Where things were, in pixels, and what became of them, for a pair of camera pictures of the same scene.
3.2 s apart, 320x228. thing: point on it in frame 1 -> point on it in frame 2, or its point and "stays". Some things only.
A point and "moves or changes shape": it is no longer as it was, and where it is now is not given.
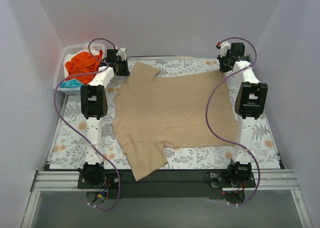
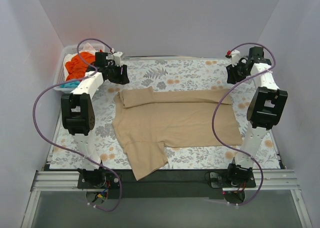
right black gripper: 225,65 -> 231,74
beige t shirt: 150,113 moves or changes shape
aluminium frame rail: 277,180 stays
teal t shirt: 71,83 stays
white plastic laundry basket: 59,75 stays
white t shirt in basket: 93,51 stays
